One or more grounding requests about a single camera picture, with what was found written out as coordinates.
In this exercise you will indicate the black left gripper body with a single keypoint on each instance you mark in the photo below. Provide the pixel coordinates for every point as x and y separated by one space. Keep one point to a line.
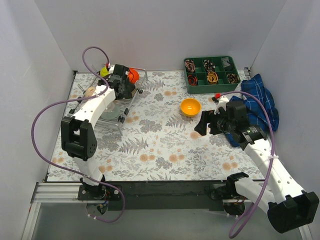
127 90

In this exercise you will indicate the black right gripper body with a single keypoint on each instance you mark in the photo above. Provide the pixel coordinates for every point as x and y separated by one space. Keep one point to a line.
211 123

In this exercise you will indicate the yellow bowl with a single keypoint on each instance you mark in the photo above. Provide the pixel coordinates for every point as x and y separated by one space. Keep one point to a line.
190 107

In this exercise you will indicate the mint green bowl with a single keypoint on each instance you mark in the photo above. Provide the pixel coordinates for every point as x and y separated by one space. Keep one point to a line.
111 112

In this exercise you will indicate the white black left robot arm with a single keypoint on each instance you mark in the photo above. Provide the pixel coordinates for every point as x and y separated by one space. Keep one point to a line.
77 132

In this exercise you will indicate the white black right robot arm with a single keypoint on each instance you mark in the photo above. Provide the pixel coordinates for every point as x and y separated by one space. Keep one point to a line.
287 205

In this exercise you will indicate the orange bowl rear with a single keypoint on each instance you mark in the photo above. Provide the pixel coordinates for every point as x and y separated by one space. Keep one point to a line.
133 75

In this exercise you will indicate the lime green bowl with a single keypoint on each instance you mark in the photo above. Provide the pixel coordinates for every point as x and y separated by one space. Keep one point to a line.
103 72

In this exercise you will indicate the beige bowl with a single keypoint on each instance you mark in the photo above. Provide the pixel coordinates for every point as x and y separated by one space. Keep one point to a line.
89 92

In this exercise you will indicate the blue plaid cloth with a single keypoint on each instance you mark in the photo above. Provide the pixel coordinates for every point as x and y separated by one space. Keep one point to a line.
260 105

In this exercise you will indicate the green compartment tray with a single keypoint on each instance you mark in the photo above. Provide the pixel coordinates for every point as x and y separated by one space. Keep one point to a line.
210 74

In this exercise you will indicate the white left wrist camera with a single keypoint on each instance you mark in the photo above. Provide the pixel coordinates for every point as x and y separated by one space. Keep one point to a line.
109 69

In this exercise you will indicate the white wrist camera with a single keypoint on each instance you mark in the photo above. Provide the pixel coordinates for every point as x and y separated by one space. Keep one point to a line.
109 69
221 101

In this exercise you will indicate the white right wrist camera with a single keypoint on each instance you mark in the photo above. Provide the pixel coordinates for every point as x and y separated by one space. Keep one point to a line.
221 101

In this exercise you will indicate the metal wire dish rack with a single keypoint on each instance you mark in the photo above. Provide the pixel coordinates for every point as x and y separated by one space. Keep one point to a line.
123 104

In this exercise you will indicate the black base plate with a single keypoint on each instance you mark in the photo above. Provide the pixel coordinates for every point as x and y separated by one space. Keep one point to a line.
177 194

